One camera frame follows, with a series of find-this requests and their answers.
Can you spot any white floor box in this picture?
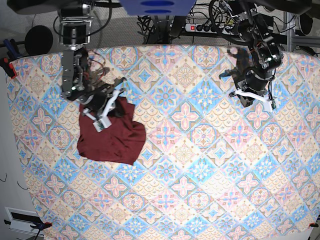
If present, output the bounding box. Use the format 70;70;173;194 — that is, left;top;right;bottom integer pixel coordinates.
4;206;41;236

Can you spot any orange black clamp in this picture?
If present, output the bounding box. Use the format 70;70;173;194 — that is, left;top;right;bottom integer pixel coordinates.
3;219;52;231
0;57;17;79

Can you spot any black round stool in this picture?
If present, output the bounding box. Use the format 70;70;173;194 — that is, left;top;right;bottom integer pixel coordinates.
24;25;53;56

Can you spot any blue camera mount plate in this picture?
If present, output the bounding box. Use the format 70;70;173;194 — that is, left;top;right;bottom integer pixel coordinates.
119;0;196;16

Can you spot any dark red t-shirt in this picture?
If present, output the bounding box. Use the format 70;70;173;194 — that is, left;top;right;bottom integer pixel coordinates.
77;96;146;165

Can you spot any orange clamp lower right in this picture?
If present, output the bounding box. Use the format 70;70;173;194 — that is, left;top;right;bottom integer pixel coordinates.
309;222;319;228

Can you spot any patterned tablecloth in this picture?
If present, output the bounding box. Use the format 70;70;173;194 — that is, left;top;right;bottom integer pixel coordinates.
5;45;320;240

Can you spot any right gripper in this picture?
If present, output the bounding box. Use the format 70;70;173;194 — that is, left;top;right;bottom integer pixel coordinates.
80;87;132;132

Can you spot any white power strip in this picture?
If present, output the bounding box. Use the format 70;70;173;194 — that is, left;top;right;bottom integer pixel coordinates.
184;23;233;35

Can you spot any orange black clamp lower left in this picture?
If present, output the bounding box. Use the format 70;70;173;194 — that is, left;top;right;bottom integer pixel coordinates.
3;219;52;231

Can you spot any orange black clamp upper left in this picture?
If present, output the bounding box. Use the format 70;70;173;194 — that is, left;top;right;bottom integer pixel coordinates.
0;57;17;79

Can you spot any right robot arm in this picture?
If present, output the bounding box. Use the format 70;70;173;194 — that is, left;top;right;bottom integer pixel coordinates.
7;0;125;132

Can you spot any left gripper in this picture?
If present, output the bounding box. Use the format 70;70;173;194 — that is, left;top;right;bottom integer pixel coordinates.
228;68;279;112

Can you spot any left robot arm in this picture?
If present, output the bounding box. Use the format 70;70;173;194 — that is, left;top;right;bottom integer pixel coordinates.
208;0;283;112

